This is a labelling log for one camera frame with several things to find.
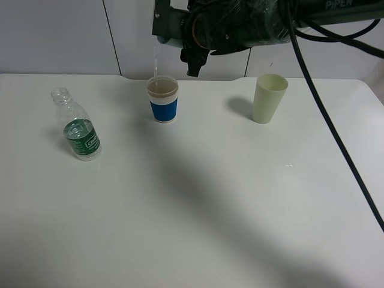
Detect black right camera cable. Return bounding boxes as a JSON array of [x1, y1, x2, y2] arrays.
[[281, 0, 384, 233]]

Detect clear bottle green label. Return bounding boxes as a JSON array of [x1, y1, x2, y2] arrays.
[[50, 88, 101, 161]]

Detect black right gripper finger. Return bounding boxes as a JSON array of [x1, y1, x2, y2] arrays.
[[187, 58, 206, 77]]

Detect pale green plastic cup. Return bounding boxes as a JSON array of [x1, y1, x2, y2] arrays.
[[251, 74, 289, 124]]

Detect teal plastic cup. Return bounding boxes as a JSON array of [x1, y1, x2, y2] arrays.
[[157, 36, 183, 49]]

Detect blue sleeved paper cup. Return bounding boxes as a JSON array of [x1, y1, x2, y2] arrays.
[[146, 76, 179, 123]]

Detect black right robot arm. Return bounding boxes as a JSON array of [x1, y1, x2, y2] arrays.
[[152, 1, 383, 77]]

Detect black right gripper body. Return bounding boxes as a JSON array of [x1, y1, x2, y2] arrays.
[[152, 1, 209, 63]]

